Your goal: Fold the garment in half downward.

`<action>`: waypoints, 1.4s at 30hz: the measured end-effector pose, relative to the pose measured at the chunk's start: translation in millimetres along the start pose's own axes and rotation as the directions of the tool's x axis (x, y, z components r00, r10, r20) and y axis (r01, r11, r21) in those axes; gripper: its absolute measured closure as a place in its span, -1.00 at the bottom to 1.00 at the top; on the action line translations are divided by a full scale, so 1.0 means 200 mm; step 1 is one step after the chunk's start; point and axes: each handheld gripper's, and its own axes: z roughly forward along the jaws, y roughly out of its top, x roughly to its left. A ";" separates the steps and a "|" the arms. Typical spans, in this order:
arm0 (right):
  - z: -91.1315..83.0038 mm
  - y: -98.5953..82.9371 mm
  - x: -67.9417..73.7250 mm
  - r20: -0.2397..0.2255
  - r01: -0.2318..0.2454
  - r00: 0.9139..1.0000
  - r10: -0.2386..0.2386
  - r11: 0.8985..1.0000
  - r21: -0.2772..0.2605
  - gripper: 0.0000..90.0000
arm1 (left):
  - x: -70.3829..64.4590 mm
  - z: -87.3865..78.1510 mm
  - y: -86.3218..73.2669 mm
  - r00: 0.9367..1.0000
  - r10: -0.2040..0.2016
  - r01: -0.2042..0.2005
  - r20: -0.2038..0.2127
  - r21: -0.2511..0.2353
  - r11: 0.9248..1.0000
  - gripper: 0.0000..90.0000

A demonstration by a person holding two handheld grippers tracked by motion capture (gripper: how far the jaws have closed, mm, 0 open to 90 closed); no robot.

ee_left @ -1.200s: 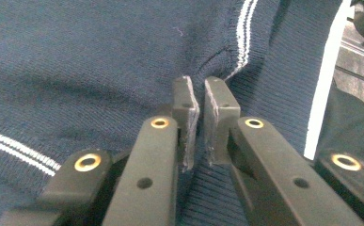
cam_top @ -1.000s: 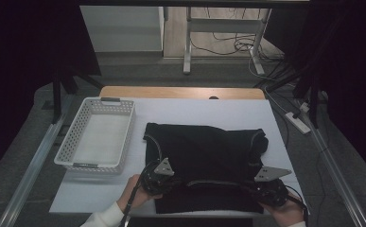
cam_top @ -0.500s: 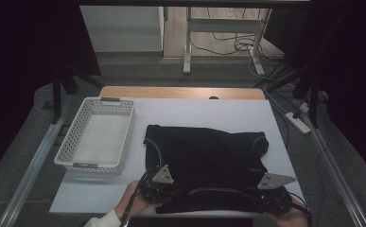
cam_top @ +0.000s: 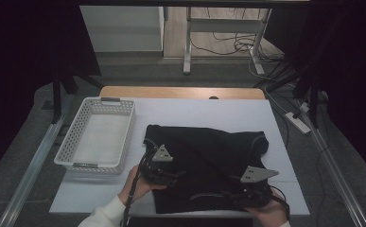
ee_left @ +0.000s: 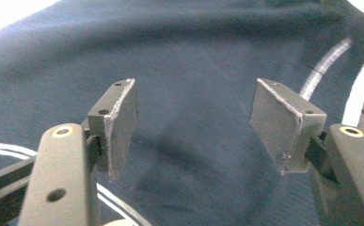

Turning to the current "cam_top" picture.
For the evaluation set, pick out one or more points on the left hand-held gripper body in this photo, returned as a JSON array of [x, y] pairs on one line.
[[157, 173]]

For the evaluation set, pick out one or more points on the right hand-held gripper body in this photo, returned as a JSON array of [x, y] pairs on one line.
[[256, 194]]

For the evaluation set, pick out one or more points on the dark navy knit vest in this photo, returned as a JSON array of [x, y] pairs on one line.
[[209, 151]]

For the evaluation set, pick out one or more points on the white perforated plastic basket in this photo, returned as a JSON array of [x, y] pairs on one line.
[[98, 138]]

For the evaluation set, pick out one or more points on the person's left hand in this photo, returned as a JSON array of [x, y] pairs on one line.
[[136, 187]]

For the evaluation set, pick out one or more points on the person's right hand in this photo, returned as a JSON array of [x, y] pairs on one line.
[[270, 216]]

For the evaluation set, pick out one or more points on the white table cover board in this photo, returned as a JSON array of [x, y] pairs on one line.
[[202, 110]]

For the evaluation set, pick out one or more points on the wooden table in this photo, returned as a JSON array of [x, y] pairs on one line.
[[171, 92]]

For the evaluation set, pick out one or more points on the white power strip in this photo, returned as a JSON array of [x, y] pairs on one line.
[[297, 123]]

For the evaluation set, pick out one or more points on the white plug adapter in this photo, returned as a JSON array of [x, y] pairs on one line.
[[304, 107]]

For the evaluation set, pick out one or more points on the black metal stand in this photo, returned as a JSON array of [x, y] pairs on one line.
[[56, 101], [313, 101]]

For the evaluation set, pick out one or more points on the white cabinet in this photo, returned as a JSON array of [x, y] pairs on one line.
[[124, 28]]

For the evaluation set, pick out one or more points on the dark curtain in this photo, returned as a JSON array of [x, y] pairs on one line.
[[20, 63], [351, 63]]

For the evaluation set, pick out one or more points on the black overhead bar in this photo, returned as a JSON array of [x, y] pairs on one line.
[[193, 3]]

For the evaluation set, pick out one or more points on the aluminium floor rail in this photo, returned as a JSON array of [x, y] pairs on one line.
[[335, 170], [32, 170]]

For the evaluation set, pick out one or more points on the white metal desk frame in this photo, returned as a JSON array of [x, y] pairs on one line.
[[224, 25]]

